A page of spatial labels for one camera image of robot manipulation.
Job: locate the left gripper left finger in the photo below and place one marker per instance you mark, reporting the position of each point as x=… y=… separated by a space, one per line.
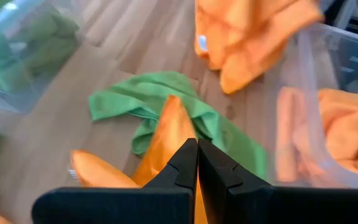
x=135 y=205

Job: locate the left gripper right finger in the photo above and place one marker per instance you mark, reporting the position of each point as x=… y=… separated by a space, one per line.
x=259 y=205

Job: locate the green microfiber towel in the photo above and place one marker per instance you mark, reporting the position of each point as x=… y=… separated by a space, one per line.
x=54 y=40
x=154 y=90
x=8 y=77

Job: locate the clear plastic bin, paper label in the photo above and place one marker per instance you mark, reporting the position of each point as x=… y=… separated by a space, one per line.
x=8 y=12

